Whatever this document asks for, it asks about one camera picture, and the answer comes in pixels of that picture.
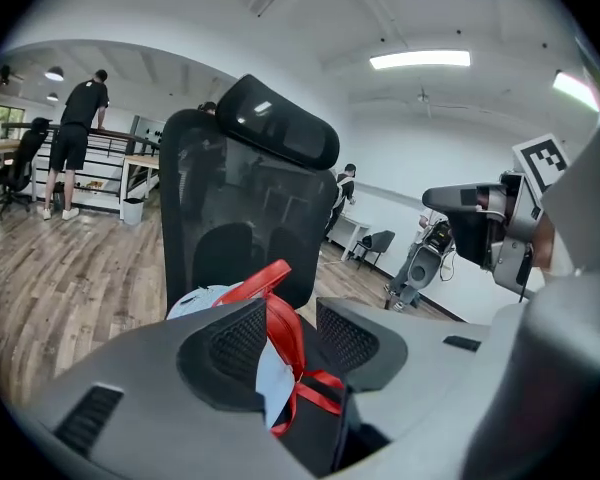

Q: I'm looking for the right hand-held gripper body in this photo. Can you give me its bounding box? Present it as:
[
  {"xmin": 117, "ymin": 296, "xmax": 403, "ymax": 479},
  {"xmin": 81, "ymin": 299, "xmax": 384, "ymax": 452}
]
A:
[{"xmin": 489, "ymin": 134, "xmax": 571, "ymax": 302}]

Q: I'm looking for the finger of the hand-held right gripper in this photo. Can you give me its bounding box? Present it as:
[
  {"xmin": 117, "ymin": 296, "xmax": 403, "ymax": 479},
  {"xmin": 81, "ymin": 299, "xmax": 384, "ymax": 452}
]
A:
[{"xmin": 422, "ymin": 182, "xmax": 506, "ymax": 270}]

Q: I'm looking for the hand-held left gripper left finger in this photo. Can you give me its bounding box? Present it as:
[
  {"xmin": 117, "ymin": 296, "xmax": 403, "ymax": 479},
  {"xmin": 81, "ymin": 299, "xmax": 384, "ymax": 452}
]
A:
[{"xmin": 17, "ymin": 297, "xmax": 321, "ymax": 480}]

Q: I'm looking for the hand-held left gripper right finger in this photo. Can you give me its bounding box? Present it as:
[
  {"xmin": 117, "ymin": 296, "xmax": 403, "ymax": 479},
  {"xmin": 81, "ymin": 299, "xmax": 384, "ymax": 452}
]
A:
[{"xmin": 315, "ymin": 296, "xmax": 492, "ymax": 480}]

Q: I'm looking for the red-handled light blue bag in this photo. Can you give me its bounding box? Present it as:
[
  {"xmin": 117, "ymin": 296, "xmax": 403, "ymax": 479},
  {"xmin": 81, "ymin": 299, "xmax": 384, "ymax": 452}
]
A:
[{"xmin": 167, "ymin": 259, "xmax": 346, "ymax": 439}]

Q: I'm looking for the black mesh office chair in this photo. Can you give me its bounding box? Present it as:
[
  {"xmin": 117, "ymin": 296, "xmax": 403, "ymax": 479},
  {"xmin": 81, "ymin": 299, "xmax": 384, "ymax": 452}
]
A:
[{"xmin": 158, "ymin": 73, "xmax": 391, "ymax": 477}]

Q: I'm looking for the person's right forearm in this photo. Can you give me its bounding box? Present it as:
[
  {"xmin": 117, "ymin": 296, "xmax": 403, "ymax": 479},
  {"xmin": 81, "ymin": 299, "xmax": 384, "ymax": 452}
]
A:
[{"xmin": 532, "ymin": 211, "xmax": 556, "ymax": 272}]

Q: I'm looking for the dark side chair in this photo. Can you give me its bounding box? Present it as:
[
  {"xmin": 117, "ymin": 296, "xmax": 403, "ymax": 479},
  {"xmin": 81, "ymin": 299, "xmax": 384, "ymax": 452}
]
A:
[{"xmin": 353, "ymin": 229, "xmax": 397, "ymax": 273}]

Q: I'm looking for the white table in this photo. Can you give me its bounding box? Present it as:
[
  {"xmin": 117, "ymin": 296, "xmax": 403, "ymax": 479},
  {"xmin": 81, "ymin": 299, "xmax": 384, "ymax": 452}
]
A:
[{"xmin": 326, "ymin": 215, "xmax": 372, "ymax": 262}]

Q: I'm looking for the white waste bin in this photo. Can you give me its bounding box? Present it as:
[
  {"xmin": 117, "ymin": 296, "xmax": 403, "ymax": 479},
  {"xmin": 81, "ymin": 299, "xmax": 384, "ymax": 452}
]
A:
[{"xmin": 122, "ymin": 197, "xmax": 146, "ymax": 227}]

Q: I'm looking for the long ceiling light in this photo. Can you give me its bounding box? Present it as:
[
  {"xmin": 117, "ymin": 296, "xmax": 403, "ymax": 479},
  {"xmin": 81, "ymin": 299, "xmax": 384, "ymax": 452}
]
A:
[{"xmin": 368, "ymin": 50, "xmax": 472, "ymax": 71}]

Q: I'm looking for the light wood top table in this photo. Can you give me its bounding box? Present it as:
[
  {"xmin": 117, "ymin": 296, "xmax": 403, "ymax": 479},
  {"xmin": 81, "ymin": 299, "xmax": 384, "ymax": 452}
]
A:
[{"xmin": 118, "ymin": 154, "xmax": 161, "ymax": 221}]

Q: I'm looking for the black metal railing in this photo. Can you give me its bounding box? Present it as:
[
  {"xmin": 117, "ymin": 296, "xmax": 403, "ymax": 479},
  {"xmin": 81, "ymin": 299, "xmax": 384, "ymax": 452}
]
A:
[{"xmin": 2, "ymin": 122, "xmax": 161, "ymax": 209}]

